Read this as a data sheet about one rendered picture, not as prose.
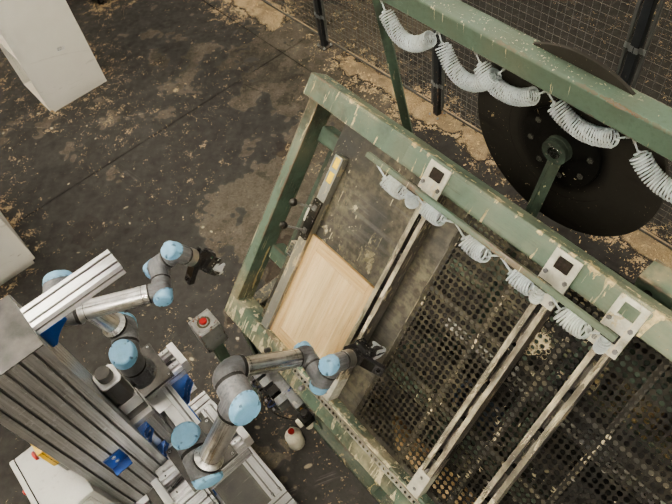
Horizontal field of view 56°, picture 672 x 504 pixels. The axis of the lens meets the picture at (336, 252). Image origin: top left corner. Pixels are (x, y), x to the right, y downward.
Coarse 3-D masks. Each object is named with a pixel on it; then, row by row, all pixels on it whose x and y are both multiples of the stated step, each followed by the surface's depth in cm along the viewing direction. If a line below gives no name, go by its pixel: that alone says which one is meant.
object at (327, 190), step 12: (336, 156) 268; (324, 180) 274; (336, 180) 272; (324, 192) 274; (324, 204) 276; (312, 228) 281; (300, 240) 287; (300, 252) 287; (288, 264) 293; (288, 276) 294; (276, 288) 300; (276, 300) 301; (276, 312) 304; (264, 324) 308
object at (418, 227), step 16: (432, 160) 229; (448, 176) 225; (432, 192) 230; (416, 208) 236; (416, 224) 243; (432, 224) 244; (400, 240) 246; (416, 240) 243; (400, 256) 247; (384, 272) 253; (400, 272) 250; (384, 288) 253; (368, 304) 259; (384, 304) 259; (368, 320) 260; (352, 336) 267; (368, 336) 267; (352, 368) 276; (336, 384) 275
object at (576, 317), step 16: (384, 176) 233; (400, 176) 221; (400, 192) 234; (416, 192) 217; (432, 208) 219; (464, 224) 206; (464, 240) 212; (480, 240) 202; (480, 256) 214; (496, 256) 205; (512, 272) 201; (528, 272) 192; (528, 288) 203; (544, 288) 189; (560, 320) 192; (576, 320) 190; (592, 320) 181; (576, 336) 190; (608, 336) 178
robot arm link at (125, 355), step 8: (128, 336) 274; (112, 344) 270; (120, 344) 269; (128, 344) 269; (136, 344) 274; (112, 352) 268; (120, 352) 268; (128, 352) 267; (136, 352) 270; (112, 360) 266; (120, 360) 266; (128, 360) 266; (136, 360) 270; (144, 360) 278; (120, 368) 268; (128, 368) 269; (136, 368) 272; (128, 376) 275
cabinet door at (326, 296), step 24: (312, 240) 285; (312, 264) 286; (336, 264) 276; (288, 288) 298; (312, 288) 288; (336, 288) 278; (360, 288) 268; (288, 312) 299; (312, 312) 289; (336, 312) 279; (360, 312) 270; (288, 336) 300; (312, 336) 290; (336, 336) 280
